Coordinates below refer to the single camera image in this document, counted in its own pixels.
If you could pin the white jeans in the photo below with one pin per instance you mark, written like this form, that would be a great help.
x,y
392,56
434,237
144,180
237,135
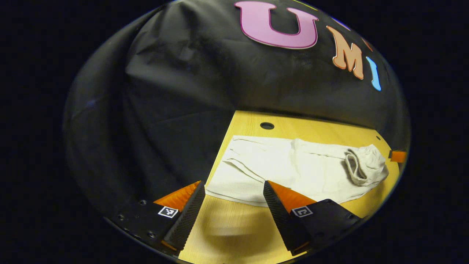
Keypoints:
x,y
278,165

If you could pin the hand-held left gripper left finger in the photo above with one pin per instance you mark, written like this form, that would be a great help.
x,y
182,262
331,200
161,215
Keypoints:
x,y
187,220

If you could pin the black backdrop cloth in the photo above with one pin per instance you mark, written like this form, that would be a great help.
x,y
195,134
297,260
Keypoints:
x,y
183,91

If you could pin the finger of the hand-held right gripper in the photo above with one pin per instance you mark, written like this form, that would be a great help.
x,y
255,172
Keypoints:
x,y
398,156

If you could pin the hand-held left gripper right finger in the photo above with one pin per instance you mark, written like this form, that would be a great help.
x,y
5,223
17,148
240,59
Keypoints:
x,y
280,218

